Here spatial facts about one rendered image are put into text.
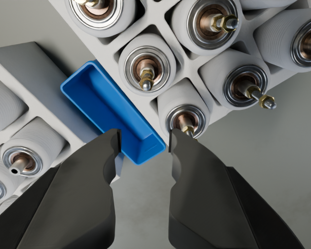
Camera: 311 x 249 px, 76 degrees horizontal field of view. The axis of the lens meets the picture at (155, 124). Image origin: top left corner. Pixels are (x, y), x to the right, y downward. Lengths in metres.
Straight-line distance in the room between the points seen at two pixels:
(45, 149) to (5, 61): 0.19
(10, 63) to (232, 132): 0.63
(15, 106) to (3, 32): 0.25
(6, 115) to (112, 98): 0.28
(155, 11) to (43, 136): 0.33
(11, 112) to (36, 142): 0.08
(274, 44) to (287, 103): 0.37
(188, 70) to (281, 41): 0.16
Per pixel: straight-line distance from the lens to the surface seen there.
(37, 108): 0.49
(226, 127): 0.71
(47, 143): 0.48
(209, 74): 0.41
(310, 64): 0.42
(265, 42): 0.44
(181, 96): 0.37
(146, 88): 0.25
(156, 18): 0.40
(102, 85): 0.62
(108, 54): 0.41
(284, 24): 0.41
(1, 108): 0.47
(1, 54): 0.52
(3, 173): 0.55
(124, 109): 0.63
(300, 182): 1.00
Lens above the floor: 0.58
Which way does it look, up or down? 62 degrees down
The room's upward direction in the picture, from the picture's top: 177 degrees clockwise
